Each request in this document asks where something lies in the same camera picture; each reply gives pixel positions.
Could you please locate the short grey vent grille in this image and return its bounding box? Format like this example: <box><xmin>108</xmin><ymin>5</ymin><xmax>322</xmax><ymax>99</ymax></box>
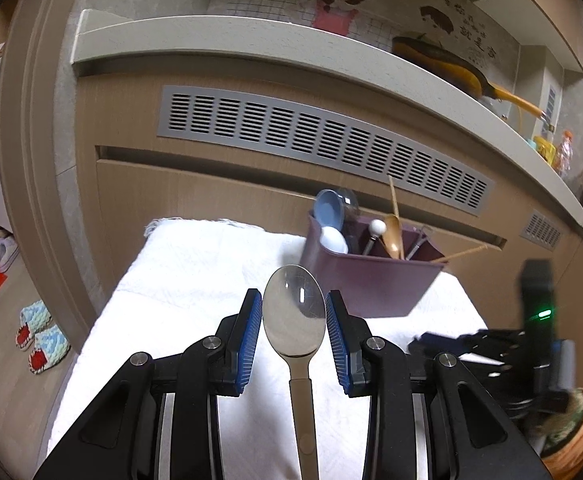
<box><xmin>520</xmin><ymin>210</ymin><xmax>565</xmax><ymax>251</ymax></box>

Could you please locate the wooden spoon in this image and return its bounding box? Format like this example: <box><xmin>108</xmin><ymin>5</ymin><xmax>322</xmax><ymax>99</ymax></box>
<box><xmin>382</xmin><ymin>214</ymin><xmax>406</xmax><ymax>261</ymax></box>

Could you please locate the long grey vent grille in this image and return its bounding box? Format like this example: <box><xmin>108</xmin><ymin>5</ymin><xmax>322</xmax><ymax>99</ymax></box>
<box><xmin>157</xmin><ymin>85</ymin><xmax>493</xmax><ymax>217</ymax></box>

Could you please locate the cartoon wall sticker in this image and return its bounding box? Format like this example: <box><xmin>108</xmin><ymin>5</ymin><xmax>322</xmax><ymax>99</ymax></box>
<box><xmin>206</xmin><ymin>0</ymin><xmax>499</xmax><ymax>73</ymax></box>

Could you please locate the white plastic spoon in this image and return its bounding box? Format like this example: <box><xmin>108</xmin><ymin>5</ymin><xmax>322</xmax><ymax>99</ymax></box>
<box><xmin>320</xmin><ymin>226</ymin><xmax>349</xmax><ymax>255</ymax></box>

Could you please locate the grey slipper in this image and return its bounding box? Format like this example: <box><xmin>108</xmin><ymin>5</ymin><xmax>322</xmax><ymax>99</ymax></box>
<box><xmin>0</xmin><ymin>239</ymin><xmax>20</xmax><ymax>273</ymax></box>

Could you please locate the yellow container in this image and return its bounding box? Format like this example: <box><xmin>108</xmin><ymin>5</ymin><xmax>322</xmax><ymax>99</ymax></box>
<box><xmin>534</xmin><ymin>135</ymin><xmax>558</xmax><ymax>163</ymax></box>

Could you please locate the metal spoon with white ball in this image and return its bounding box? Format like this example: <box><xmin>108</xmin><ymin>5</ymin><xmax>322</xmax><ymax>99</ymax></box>
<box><xmin>361</xmin><ymin>219</ymin><xmax>386</xmax><ymax>257</ymax></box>

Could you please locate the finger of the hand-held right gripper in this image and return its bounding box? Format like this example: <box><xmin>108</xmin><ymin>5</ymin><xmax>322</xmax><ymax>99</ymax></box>
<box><xmin>408</xmin><ymin>331</ymin><xmax>477</xmax><ymax>361</ymax></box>
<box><xmin>464</xmin><ymin>327</ymin><xmax>535</xmax><ymax>378</ymax></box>

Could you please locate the white textured table cloth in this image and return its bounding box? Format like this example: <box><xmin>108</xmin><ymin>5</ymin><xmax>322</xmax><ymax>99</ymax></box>
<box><xmin>46</xmin><ymin>217</ymin><xmax>492</xmax><ymax>480</ymax></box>

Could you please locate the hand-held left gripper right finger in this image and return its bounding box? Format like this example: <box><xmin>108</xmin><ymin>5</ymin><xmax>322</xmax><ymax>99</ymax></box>
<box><xmin>325</xmin><ymin>290</ymin><xmax>552</xmax><ymax>480</ymax></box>

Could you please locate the blue plastic spoon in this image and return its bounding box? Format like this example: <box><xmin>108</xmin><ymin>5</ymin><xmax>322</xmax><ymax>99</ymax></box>
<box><xmin>313</xmin><ymin>189</ymin><xmax>347</xmax><ymax>233</ymax></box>

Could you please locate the clear bottle with orange cap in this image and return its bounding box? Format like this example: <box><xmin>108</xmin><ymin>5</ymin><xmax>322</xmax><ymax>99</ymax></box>
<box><xmin>557</xmin><ymin>130</ymin><xmax>575</xmax><ymax>177</ymax></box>

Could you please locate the purple plastic utensil holder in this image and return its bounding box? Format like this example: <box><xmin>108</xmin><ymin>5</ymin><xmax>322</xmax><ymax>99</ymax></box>
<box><xmin>299</xmin><ymin>211</ymin><xmax>445</xmax><ymax>319</ymax></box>

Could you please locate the white vented wall box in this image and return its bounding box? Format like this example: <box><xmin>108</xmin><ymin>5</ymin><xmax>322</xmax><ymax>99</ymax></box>
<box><xmin>521</xmin><ymin>42</ymin><xmax>569</xmax><ymax>138</ymax></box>

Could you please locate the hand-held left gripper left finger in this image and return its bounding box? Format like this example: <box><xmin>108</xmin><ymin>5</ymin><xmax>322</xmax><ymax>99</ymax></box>
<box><xmin>34</xmin><ymin>288</ymin><xmax>263</xmax><ymax>480</ymax></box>

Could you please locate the blue and red knitted slipper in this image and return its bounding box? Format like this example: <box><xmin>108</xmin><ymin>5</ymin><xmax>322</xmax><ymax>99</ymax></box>
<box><xmin>15</xmin><ymin>300</ymin><xmax>54</xmax><ymax>350</ymax></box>
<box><xmin>28</xmin><ymin>325</ymin><xmax>72</xmax><ymax>375</ymax></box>

